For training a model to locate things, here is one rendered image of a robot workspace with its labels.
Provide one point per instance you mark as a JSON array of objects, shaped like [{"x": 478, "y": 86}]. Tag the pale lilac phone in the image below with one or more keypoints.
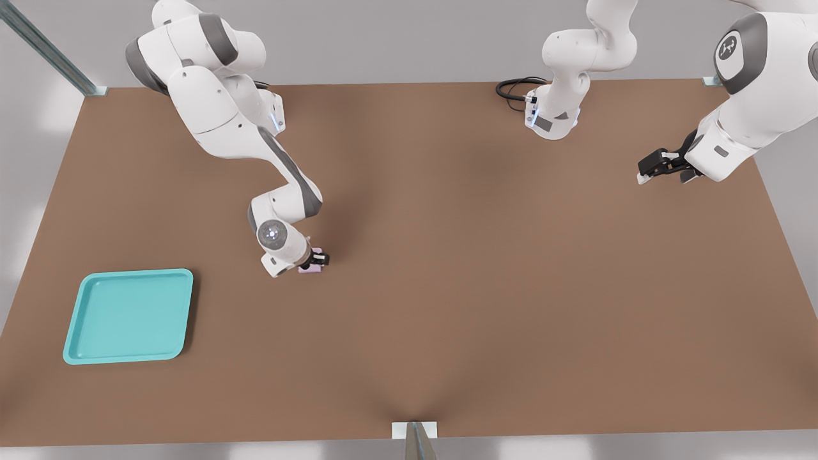
[{"x": 312, "y": 269}]

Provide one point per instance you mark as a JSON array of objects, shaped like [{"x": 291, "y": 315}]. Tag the pale blue-green tray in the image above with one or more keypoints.
[{"x": 128, "y": 316}]

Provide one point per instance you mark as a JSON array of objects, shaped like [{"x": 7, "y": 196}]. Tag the silver frame post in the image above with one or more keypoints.
[
  {"x": 711, "y": 81},
  {"x": 51, "y": 48},
  {"x": 418, "y": 441}
]

